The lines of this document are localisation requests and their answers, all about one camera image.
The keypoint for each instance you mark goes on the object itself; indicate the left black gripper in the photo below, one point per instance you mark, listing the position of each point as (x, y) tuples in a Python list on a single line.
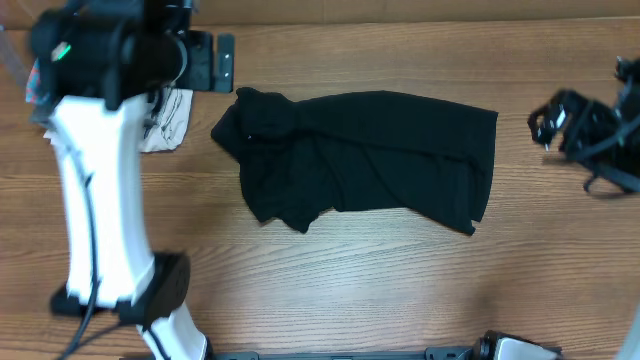
[(201, 50)]

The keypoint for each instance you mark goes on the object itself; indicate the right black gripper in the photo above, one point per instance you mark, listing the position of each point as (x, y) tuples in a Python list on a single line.
[(591, 117)]

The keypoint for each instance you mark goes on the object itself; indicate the black t-shirt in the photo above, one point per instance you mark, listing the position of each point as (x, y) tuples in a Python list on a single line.
[(360, 151)]

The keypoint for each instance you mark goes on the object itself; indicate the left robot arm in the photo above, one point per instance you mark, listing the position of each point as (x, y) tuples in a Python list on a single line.
[(103, 66)]

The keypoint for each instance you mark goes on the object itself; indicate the folded beige garment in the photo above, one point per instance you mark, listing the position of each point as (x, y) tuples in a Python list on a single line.
[(167, 120)]

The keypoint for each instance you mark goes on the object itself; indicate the light blue printed t-shirt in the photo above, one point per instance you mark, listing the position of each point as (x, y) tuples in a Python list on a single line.
[(34, 94)]

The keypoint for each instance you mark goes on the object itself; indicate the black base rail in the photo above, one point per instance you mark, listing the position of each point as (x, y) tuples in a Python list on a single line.
[(431, 353)]

